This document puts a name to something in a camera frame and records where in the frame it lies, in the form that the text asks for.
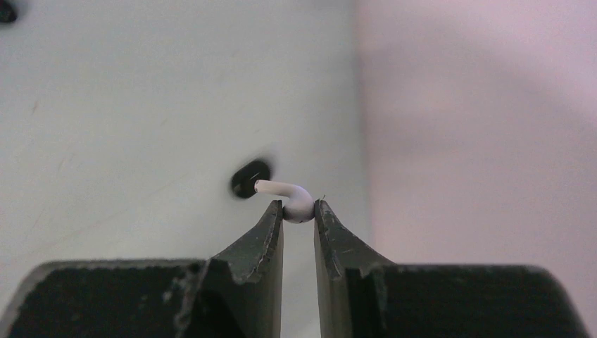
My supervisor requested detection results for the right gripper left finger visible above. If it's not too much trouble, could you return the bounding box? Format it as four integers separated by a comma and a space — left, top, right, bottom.
1, 201, 284, 337

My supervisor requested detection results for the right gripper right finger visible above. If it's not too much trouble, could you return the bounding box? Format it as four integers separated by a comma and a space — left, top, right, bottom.
314, 200, 589, 337

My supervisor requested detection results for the white earbud with blue light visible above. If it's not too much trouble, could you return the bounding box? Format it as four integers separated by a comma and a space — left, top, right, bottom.
254, 180, 315, 224

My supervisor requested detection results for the black rubber foot far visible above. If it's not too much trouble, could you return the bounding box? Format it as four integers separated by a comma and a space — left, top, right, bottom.
230, 158, 272, 199

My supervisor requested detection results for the black rubber foot near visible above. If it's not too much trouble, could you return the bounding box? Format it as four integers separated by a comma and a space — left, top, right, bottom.
0, 0, 18, 24

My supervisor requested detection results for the black rubber foot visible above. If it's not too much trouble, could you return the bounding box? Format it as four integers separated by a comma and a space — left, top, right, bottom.
0, 0, 18, 24
230, 158, 272, 199

